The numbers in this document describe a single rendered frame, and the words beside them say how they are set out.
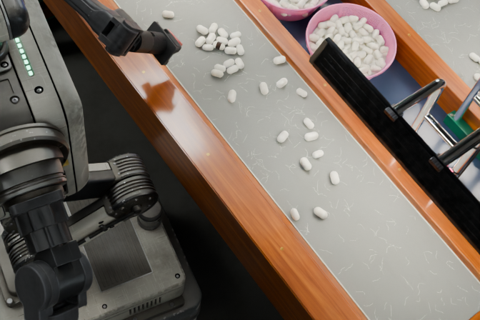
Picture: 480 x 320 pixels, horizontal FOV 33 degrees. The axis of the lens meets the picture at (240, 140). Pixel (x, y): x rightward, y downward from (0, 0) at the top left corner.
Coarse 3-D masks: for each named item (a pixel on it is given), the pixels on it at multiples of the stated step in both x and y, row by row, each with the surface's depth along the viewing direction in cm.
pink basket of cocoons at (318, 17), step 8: (328, 8) 236; (336, 8) 238; (344, 8) 238; (352, 8) 238; (360, 8) 238; (320, 16) 236; (328, 16) 239; (360, 16) 240; (368, 16) 239; (376, 16) 237; (312, 24) 234; (376, 24) 238; (384, 24) 236; (312, 32) 236; (384, 32) 237; (392, 32) 234; (384, 40) 237; (392, 40) 234; (392, 48) 233; (392, 56) 231
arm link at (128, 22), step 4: (116, 12) 200; (120, 12) 200; (124, 12) 201; (124, 16) 200; (128, 16) 200; (124, 20) 191; (128, 20) 193; (132, 20) 200; (124, 24) 190; (128, 24) 190; (132, 24) 192; (136, 24) 195; (132, 28) 191; (136, 28) 192; (140, 28) 194; (140, 32) 194; (136, 36) 195; (136, 40) 195; (132, 44) 195; (108, 48) 192; (128, 48) 196; (108, 52) 193; (112, 52) 192; (124, 52) 196
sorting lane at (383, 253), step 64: (128, 0) 232; (192, 0) 235; (192, 64) 224; (256, 64) 227; (256, 128) 217; (320, 128) 219; (320, 192) 209; (384, 192) 212; (320, 256) 201; (384, 256) 203; (448, 256) 205
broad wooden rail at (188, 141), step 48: (48, 0) 243; (96, 48) 226; (144, 96) 214; (192, 144) 209; (192, 192) 219; (240, 192) 204; (240, 240) 206; (288, 240) 199; (288, 288) 194; (336, 288) 195
